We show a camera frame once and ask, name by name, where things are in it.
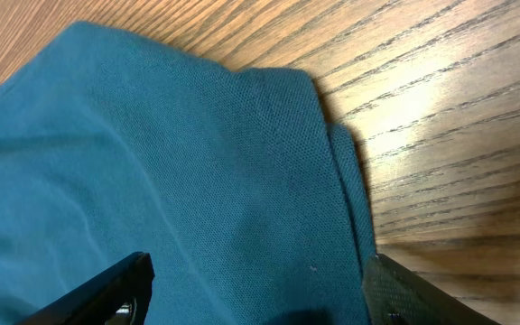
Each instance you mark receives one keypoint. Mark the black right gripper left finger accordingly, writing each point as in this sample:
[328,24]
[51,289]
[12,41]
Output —
[119,295]

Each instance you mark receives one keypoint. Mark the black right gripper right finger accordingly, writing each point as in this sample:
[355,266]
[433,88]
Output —
[397,296]

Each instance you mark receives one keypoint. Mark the dark blue polo shirt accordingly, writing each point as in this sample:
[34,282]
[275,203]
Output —
[249,203]

